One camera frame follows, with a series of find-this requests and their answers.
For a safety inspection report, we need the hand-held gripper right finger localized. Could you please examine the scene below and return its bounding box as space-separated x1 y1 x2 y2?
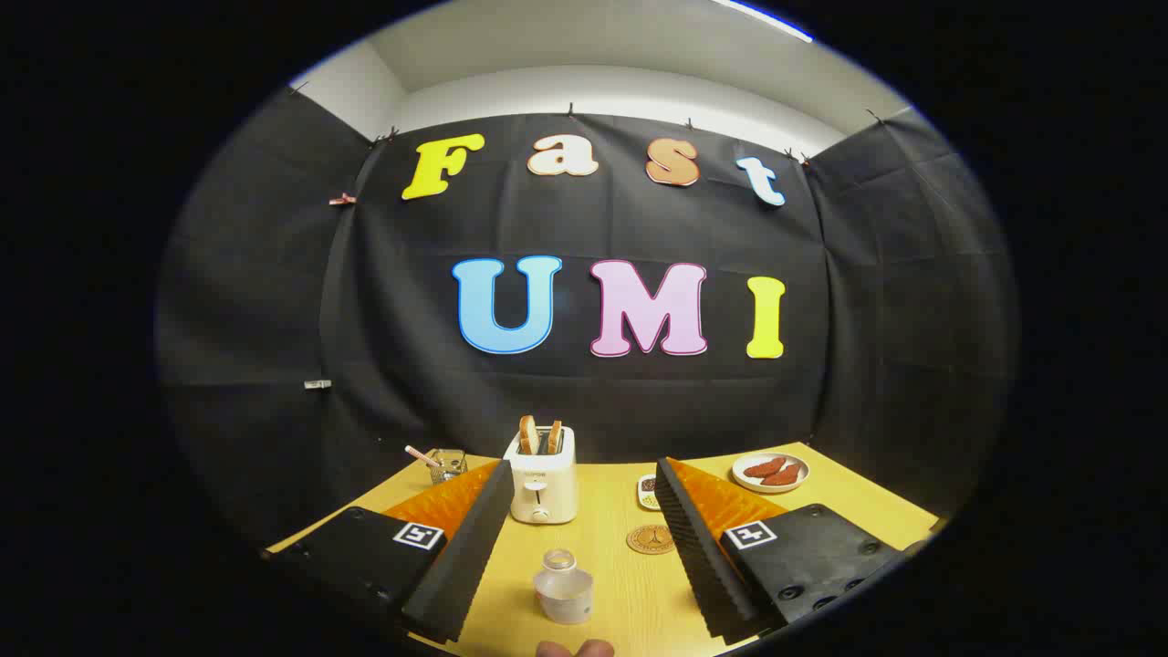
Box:
655 457 930 645

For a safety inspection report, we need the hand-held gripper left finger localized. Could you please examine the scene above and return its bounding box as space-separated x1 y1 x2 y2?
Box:
265 459 516 644

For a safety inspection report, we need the round brown coaster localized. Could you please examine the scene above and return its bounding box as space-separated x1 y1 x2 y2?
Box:
626 524 677 556

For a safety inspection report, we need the clear juice bottle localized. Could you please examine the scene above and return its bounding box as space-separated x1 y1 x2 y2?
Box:
533 548 595 626

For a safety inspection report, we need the wooden table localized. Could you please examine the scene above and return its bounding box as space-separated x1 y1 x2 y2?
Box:
265 443 941 657

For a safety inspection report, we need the white round plate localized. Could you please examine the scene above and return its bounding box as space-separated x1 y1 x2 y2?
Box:
732 453 810 495

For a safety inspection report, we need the white toaster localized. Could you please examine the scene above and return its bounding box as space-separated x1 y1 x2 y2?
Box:
504 426 579 525

